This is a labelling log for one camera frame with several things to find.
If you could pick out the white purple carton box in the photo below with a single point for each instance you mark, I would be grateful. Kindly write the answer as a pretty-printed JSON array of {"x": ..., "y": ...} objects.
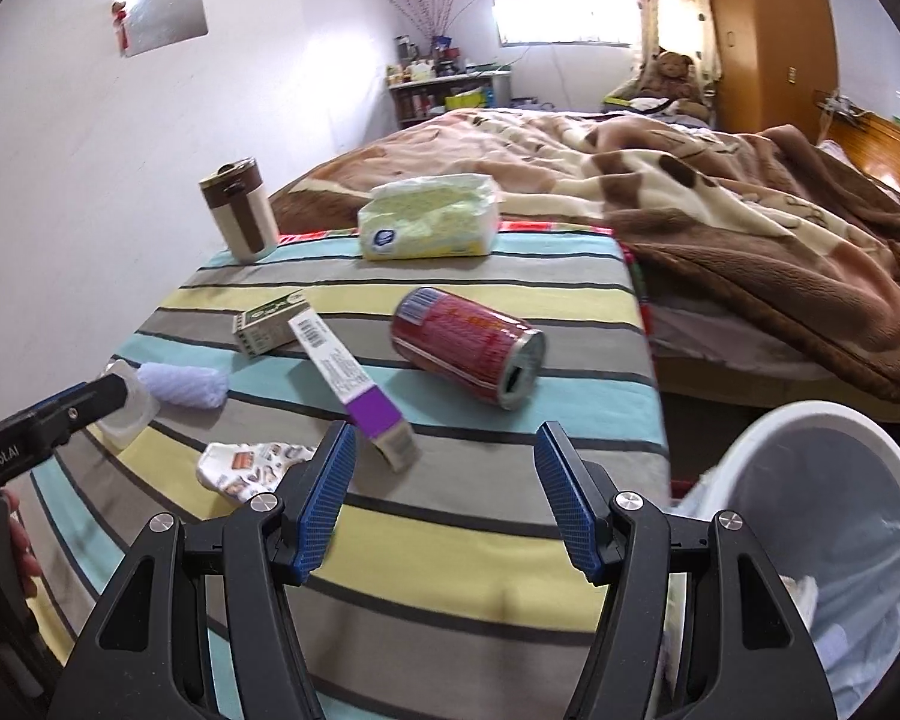
[{"x": 345, "y": 382}]

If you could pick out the wooden wardrobe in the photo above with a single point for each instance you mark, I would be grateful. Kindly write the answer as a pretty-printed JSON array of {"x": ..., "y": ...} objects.
[{"x": 765, "y": 30}]

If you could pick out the grey bed sheet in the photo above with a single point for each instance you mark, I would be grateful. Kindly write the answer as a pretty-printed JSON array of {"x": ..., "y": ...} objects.
[{"x": 720, "y": 345}]

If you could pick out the red drink can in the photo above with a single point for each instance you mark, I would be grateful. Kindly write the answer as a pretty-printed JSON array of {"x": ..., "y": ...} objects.
[{"x": 457, "y": 337}]

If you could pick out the silver foil wall sheet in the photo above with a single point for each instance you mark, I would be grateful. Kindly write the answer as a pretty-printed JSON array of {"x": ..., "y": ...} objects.
[{"x": 161, "y": 11}]

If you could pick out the small green white box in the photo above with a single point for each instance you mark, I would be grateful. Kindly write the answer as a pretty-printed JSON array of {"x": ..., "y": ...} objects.
[{"x": 270, "y": 326}]

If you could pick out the white round waste bin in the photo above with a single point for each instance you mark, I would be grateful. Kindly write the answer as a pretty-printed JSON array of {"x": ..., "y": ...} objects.
[{"x": 817, "y": 420}]

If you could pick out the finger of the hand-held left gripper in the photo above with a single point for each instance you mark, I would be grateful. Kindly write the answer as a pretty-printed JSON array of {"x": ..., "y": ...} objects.
[{"x": 90, "y": 399}]

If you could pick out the yellow tissue pack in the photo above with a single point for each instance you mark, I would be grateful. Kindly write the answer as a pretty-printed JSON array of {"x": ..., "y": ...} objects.
[{"x": 427, "y": 217}]

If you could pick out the person's left hand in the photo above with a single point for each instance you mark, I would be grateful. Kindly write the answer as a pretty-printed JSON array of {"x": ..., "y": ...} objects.
[{"x": 21, "y": 547}]

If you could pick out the wall shelf with power strip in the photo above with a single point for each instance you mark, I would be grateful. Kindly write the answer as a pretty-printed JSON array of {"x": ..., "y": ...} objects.
[{"x": 840, "y": 105}]

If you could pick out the wooden headboard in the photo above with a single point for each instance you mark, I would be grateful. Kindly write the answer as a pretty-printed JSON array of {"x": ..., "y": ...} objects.
[{"x": 892, "y": 157}]

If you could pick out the small grey bin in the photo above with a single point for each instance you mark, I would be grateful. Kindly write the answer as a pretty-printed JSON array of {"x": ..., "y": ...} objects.
[{"x": 501, "y": 88}]

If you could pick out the printed paper wrapper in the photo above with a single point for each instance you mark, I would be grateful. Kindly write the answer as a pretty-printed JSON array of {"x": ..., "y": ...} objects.
[{"x": 247, "y": 465}]

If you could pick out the cluttered storage shelf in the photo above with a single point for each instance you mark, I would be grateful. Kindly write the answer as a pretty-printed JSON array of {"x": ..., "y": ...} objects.
[{"x": 450, "y": 101}]

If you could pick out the clear plastic container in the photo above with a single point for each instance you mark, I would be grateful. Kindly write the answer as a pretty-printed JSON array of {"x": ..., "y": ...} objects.
[{"x": 131, "y": 412}]

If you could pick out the brown printed blanket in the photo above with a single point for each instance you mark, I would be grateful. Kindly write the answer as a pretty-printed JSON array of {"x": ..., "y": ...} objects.
[{"x": 720, "y": 240}]

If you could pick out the white foam net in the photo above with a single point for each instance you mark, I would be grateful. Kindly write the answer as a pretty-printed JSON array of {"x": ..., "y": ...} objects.
[
  {"x": 184, "y": 386},
  {"x": 799, "y": 592}
]

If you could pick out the translucent bin liner bag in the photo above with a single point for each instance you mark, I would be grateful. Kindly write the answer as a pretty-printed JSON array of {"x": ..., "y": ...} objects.
[{"x": 870, "y": 540}]

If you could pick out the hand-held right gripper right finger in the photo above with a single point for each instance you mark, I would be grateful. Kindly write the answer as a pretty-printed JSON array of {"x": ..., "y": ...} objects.
[{"x": 574, "y": 510}]

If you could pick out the brown teddy bear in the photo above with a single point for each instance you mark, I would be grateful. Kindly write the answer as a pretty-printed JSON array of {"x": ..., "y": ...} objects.
[{"x": 671, "y": 71}]

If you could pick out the striped table cloth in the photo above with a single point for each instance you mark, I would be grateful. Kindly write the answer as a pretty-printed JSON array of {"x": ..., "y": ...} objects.
[{"x": 457, "y": 555}]

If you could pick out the patterned curtain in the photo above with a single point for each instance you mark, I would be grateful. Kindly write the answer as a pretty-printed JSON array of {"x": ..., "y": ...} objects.
[{"x": 667, "y": 0}]

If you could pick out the dried branches bouquet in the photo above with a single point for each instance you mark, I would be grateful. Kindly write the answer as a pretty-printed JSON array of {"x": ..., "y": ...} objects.
[{"x": 439, "y": 15}]

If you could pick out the window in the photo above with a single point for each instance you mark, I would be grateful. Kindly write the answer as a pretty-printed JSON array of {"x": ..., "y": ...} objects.
[{"x": 562, "y": 11}]

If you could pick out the red hanging charm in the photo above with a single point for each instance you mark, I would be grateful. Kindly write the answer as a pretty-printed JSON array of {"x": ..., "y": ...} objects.
[{"x": 122, "y": 22}]

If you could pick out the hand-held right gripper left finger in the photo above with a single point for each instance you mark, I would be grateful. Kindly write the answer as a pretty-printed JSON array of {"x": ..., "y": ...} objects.
[{"x": 326, "y": 502}]

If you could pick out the brown cream thermos cup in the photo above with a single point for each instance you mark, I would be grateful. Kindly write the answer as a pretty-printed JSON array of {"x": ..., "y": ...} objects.
[{"x": 240, "y": 217}]

